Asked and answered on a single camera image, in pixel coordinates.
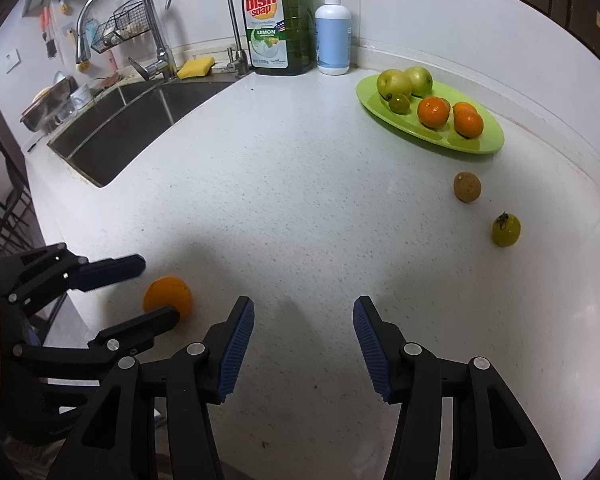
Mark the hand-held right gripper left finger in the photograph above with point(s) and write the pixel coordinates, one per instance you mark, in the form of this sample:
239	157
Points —
235	350

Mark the green plate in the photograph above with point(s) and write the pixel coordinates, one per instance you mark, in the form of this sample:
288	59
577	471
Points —
420	135

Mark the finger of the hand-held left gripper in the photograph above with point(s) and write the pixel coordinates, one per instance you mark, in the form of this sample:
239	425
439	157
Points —
145	325
110	272

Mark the small orange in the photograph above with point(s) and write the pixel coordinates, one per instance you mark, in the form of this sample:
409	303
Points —
464	107

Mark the green dish soap bottle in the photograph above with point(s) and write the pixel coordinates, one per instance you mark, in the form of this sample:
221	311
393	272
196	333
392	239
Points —
280	35

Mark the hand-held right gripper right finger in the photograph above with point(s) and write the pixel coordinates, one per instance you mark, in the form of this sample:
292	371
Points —
372	350

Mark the thin gooseneck faucet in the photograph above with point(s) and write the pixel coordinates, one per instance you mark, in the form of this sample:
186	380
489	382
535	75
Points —
230	10

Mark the yellow sponge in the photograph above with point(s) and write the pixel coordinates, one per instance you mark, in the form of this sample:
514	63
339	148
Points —
196	67

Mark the chrome kitchen faucet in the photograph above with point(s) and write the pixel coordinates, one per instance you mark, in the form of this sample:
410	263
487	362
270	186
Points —
155	35

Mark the white pump bottle blue label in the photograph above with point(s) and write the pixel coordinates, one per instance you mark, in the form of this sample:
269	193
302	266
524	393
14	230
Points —
332	35

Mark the green tomato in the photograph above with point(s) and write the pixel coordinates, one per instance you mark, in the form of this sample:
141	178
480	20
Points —
506	231
399	103

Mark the brown round fruit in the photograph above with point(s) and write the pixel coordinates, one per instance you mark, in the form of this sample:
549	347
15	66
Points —
467	187

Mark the steel sink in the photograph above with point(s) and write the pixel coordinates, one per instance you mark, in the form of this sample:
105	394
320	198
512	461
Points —
120	125

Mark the steel dish tray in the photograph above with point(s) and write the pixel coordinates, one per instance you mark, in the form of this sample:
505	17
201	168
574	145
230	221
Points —
45	107

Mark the green apple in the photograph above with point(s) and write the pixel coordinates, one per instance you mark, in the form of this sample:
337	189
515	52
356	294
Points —
420	80

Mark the white wall outlet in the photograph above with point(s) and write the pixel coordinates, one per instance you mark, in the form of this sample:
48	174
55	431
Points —
11	60

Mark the orange tangerine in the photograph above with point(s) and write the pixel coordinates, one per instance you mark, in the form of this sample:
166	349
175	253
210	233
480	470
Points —
468	124

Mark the large orange with stem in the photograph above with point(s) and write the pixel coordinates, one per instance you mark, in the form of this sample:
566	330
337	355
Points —
433	112

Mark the yellow-green pear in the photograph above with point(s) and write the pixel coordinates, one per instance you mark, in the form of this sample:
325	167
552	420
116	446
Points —
394	84

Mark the medium orange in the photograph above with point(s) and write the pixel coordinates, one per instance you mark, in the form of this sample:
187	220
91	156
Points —
167	297

